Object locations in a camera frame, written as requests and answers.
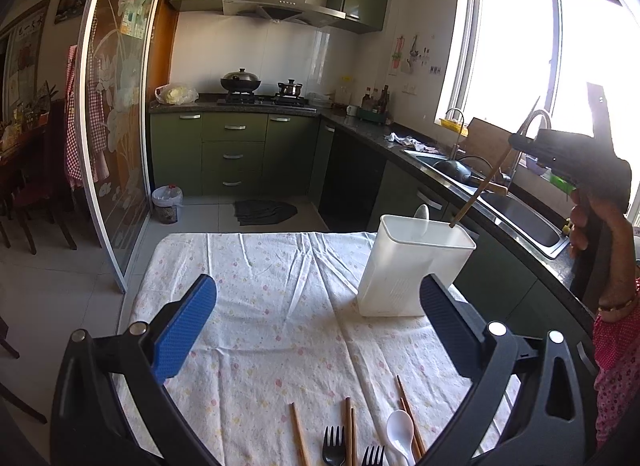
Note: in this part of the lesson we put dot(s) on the left gripper dark padded right finger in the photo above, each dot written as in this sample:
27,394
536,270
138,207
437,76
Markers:
455,327

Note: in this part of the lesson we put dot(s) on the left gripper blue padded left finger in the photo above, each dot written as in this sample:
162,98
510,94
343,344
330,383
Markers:
177,326

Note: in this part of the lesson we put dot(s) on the dark wooden chopstick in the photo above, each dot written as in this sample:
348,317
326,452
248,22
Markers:
418,445

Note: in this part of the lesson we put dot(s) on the pink floral sleeve forearm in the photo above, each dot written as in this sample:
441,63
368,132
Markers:
616,349

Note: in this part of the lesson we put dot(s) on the person's right hand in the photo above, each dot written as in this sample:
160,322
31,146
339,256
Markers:
619,296

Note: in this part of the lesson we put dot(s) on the tall steel faucet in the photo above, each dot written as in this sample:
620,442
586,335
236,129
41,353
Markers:
519,141

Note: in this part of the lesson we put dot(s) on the stainless double sink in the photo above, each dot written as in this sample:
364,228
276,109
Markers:
507,211

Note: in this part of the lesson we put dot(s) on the dark granite countertop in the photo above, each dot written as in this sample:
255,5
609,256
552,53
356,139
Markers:
450,180

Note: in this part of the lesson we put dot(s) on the white plastic utensil holder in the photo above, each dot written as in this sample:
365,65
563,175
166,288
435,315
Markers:
406,250

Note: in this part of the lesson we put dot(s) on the wooden cutting board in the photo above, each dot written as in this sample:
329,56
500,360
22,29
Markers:
483,140

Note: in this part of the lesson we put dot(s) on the floral white tablecloth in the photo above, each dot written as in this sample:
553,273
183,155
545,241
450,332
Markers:
285,329

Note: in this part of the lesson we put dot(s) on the white spoon in holder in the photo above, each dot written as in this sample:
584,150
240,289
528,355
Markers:
422,213

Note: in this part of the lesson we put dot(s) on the white plastic spoon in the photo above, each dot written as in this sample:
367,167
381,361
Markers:
399,434

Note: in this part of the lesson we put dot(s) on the small steel faucet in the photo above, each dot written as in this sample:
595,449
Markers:
454,121

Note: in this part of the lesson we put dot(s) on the small trash bin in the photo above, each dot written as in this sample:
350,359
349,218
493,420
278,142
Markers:
167,201

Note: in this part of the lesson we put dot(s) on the window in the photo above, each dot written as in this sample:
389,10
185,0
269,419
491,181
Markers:
511,55

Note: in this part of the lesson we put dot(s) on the wooden chopstick middle pair thick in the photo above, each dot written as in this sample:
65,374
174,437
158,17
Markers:
348,429

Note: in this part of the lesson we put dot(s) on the dark floor mat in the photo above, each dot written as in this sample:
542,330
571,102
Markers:
250,212

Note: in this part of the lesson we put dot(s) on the wooden chopstick middle pair thin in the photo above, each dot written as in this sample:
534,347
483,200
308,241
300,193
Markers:
353,438

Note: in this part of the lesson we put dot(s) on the black plastic fork right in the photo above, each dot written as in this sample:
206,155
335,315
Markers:
373,456

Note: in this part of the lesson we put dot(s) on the black plastic fork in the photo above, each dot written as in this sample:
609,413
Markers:
373,456
334,446

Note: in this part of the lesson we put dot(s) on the black plastic fork left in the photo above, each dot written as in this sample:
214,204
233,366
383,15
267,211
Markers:
334,446

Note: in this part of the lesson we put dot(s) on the crumpled dish rag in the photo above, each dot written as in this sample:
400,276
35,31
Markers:
414,145

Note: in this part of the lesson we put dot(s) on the green lower cabinets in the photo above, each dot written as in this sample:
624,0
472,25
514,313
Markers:
235,150

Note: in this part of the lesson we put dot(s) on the dark wooden chair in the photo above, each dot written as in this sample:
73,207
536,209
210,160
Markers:
46,189

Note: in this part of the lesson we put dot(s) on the condiment bottles rack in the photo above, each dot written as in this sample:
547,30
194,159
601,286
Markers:
375,108

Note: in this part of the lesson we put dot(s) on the white plastic bag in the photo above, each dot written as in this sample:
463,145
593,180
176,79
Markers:
176,94

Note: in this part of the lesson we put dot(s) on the gas stove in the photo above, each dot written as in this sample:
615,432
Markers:
270,101

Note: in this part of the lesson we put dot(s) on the black wok with lid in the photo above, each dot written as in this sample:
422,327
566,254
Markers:
240,81

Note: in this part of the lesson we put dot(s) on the steel pot on stove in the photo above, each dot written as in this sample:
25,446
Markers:
291,88

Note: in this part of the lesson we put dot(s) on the glass sliding door with flowers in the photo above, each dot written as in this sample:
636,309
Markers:
112,65

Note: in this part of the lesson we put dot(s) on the black pan wooden handle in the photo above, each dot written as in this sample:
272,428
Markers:
460,173

